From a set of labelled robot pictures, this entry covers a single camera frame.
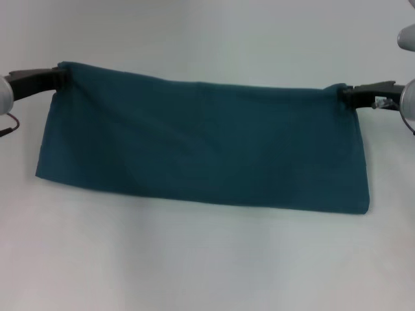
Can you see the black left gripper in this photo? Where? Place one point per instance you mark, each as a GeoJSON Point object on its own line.
{"type": "Point", "coordinates": [30, 82]}

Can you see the teal blue shirt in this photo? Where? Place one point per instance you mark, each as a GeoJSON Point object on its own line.
{"type": "Point", "coordinates": [201, 139]}

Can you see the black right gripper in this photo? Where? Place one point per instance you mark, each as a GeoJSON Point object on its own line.
{"type": "Point", "coordinates": [376, 94]}

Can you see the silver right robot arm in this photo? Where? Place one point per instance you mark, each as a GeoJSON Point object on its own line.
{"type": "Point", "coordinates": [409, 100]}

